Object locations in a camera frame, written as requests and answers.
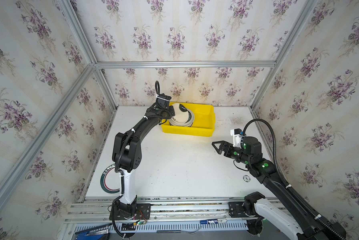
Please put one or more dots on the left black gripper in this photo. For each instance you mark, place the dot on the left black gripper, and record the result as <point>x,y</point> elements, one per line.
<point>169,111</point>

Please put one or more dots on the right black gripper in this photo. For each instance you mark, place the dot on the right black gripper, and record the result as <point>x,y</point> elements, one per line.
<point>227,148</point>

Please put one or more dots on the small cream plate dark spot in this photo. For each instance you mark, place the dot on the small cream plate dark spot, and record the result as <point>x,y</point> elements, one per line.
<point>181,113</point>

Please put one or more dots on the plain white large plate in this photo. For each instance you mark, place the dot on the plain white large plate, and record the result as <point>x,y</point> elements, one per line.
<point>187,124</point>

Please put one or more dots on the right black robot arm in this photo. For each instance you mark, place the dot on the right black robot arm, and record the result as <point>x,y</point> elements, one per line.
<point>302,222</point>

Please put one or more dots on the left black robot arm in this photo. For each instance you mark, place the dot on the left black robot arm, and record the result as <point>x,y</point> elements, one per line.
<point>127,154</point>

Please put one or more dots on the yellow plastic bin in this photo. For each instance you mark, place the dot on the yellow plastic bin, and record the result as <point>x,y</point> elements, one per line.
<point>202,126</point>

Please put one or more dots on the blue white marker pen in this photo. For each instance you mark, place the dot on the blue white marker pen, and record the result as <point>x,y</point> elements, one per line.
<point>213,221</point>

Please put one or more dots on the white plate teal red rim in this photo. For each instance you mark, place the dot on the white plate teal red rim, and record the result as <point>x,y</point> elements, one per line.
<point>110,181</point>

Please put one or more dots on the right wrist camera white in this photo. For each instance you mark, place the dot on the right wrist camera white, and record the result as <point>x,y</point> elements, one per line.
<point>237,135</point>

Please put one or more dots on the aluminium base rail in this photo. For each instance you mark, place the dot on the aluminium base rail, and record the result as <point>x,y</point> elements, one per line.
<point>154,215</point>

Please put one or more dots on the blue tool under rail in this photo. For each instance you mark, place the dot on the blue tool under rail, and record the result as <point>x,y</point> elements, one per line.
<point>95,233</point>

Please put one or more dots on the aluminium cage frame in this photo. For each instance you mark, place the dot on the aluminium cage frame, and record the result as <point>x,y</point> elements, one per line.
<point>94,67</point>

